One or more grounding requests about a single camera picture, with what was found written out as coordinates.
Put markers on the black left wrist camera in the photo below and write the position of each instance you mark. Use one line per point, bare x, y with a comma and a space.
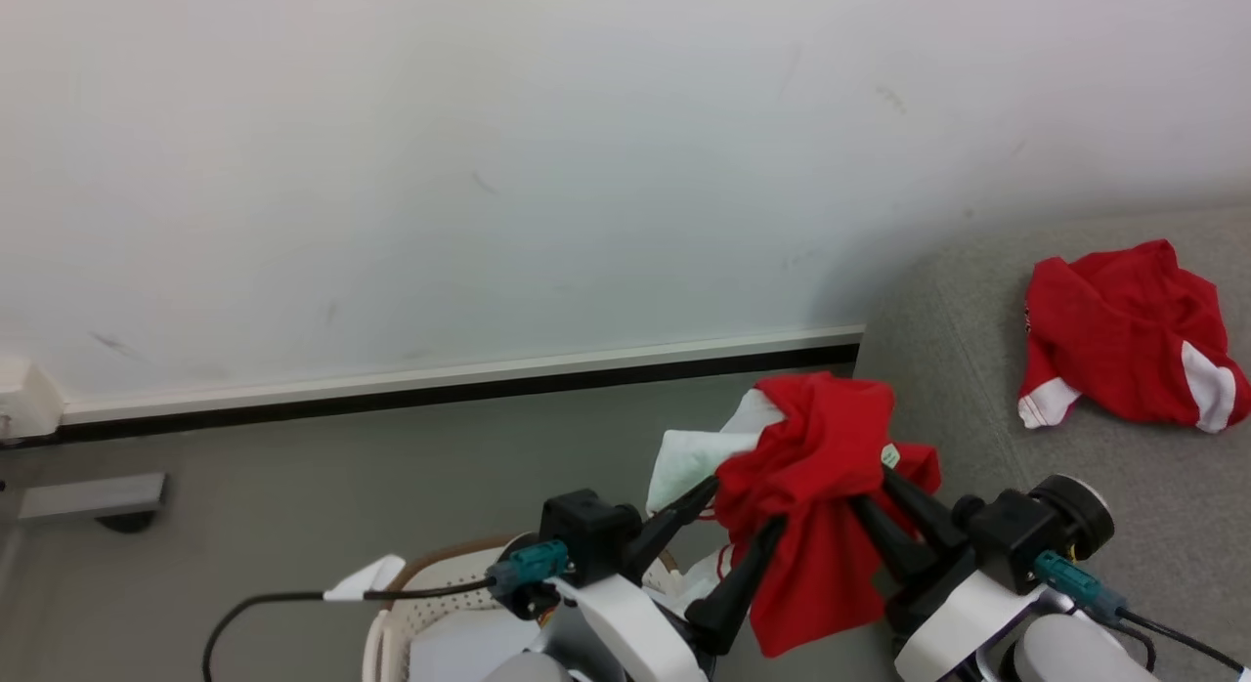
586, 531

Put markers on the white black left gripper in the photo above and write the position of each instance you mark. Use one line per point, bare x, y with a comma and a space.
625, 633

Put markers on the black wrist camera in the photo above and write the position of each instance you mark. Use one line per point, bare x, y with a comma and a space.
586, 531
1036, 526

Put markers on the white wall socket box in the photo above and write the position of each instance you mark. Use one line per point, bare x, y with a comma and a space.
24, 401

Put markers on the small white cloth piece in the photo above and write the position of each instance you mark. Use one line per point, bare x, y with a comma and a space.
366, 576

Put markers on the white plastic laundry basket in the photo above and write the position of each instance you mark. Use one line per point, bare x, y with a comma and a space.
430, 604

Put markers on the white and black baseboard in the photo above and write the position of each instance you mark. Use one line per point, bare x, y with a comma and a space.
440, 384

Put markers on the red and white garment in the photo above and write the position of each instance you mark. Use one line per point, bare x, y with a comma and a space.
816, 506

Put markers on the black frame foot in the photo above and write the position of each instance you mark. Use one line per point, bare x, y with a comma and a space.
127, 521

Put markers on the grey fabric sofa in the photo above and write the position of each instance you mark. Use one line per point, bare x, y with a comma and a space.
1095, 487

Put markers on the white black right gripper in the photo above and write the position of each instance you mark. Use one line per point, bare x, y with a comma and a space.
958, 628

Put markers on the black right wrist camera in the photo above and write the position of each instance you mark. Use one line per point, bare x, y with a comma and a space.
1036, 526

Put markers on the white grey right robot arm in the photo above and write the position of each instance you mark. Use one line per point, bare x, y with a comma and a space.
1075, 653

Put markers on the red shirt with white sleeves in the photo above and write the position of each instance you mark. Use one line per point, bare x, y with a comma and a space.
1124, 340

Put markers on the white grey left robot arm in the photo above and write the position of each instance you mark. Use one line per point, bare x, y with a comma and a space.
547, 653

